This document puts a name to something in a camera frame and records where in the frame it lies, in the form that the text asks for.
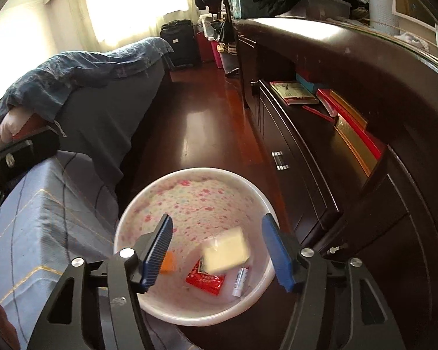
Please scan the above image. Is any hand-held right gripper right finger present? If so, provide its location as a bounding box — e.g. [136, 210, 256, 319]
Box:
[262, 213, 407, 350]

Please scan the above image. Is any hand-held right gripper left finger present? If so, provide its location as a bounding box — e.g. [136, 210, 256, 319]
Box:
[26, 213, 174, 350]

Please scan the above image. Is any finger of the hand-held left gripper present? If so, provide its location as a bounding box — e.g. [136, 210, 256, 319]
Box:
[0, 127, 61, 194]

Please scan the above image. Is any pale yellow packet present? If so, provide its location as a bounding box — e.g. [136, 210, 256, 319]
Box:
[201, 226, 251, 274]

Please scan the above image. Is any white plastic bowl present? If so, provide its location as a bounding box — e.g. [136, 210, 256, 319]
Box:
[114, 168, 282, 327]

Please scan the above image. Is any orange packet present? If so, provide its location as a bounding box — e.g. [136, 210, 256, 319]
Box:
[159, 251, 176, 274]

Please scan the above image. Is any pink quilt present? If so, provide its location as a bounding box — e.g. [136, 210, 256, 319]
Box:
[0, 111, 35, 150]

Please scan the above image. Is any red quilt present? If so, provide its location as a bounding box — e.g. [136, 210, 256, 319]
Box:
[21, 114, 42, 134]

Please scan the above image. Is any small white tube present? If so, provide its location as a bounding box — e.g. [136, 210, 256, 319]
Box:
[232, 267, 249, 297]

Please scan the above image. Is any red snack packet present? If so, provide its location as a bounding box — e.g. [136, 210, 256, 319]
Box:
[185, 259, 226, 295]

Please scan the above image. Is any flat red box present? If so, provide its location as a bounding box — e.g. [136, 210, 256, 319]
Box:
[316, 88, 369, 128]

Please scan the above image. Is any yellow green book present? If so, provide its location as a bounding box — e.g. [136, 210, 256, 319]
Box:
[269, 81, 319, 105]

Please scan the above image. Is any reddish cloth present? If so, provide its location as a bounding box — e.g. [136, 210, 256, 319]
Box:
[0, 281, 20, 350]

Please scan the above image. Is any teal box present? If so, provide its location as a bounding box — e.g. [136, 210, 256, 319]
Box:
[296, 73, 329, 93]

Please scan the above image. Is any bright curtained window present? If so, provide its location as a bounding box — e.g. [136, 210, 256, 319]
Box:
[44, 0, 190, 44]

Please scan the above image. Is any black suitcase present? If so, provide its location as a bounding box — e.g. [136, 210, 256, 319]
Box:
[160, 19, 198, 70]

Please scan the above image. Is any dark wooden dresser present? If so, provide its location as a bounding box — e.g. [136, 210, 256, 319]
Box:
[234, 17, 438, 350]

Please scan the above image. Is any pink storage box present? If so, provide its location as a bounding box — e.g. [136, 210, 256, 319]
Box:
[210, 40, 224, 68]

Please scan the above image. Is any red suitcase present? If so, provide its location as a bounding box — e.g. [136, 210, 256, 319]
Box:
[196, 31, 214, 62]

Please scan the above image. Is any black handbag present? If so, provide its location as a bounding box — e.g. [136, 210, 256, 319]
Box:
[210, 18, 234, 42]

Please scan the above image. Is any grey storage box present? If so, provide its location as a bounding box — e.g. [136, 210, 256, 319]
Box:
[296, 0, 352, 19]

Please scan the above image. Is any white cylindrical appliance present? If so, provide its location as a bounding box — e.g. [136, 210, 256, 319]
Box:
[364, 0, 402, 37]

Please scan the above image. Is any metal drawer handle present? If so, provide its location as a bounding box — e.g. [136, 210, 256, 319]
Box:
[271, 151, 290, 170]

